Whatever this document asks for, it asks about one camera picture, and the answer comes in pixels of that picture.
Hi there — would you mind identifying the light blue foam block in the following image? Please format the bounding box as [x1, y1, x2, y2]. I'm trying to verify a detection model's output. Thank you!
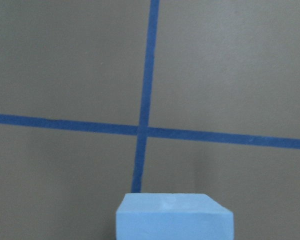
[115, 193, 235, 240]

